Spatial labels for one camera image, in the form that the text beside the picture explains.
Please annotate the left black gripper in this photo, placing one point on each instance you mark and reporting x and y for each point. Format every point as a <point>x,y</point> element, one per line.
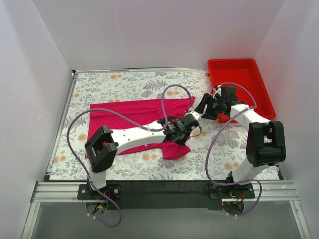
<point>183,137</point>

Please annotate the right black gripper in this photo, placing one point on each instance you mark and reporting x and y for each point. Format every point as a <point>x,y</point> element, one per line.
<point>210,108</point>

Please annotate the magenta t shirt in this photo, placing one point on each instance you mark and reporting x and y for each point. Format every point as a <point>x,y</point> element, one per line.
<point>142,112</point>

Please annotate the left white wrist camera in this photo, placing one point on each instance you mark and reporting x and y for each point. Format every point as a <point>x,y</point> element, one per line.
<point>194,114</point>

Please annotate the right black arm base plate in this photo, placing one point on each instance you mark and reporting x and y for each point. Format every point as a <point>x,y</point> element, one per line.
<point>229,192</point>

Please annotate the red plastic bin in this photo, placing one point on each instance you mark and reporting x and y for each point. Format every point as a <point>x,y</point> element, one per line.
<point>245,73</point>

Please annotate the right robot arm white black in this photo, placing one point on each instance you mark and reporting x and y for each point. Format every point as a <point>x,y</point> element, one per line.
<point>265,140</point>

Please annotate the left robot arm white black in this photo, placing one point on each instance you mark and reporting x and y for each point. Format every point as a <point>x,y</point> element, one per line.
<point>105,143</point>

